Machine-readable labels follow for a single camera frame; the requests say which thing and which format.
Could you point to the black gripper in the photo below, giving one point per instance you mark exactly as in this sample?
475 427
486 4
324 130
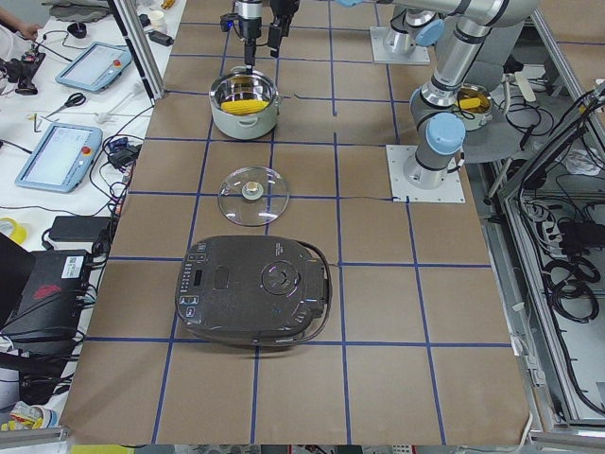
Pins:
285 8
249 26

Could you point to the yellow corn cob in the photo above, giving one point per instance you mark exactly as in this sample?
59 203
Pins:
243 106

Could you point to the glass pot lid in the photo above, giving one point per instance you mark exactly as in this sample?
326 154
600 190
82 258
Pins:
253 196

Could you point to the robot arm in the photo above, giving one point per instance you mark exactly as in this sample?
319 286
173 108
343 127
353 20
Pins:
441 132
425 27

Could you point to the far blue teach pendant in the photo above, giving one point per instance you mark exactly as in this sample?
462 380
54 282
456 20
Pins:
96 68

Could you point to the blue teach pendant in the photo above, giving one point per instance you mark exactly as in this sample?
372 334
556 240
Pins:
61 159
96 68

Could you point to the black scissors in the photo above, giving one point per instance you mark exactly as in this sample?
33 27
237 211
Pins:
74 100

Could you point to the yellow bowl on side shelf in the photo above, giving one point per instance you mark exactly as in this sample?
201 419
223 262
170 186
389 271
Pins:
474 106

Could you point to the near blue teach pendant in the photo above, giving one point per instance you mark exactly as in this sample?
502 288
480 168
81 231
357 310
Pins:
61 159

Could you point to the black rice cooker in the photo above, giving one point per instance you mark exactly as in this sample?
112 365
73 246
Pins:
266 291

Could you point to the black power brick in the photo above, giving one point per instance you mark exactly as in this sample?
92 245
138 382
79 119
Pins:
77 229

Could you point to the yellow tape roll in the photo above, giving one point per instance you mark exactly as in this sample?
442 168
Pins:
13 230

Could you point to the black computer box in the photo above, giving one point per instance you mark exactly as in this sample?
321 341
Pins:
52 300

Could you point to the aluminium frame post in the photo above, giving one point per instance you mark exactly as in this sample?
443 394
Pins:
127 19

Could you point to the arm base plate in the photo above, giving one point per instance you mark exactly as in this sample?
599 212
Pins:
410 182
392 47

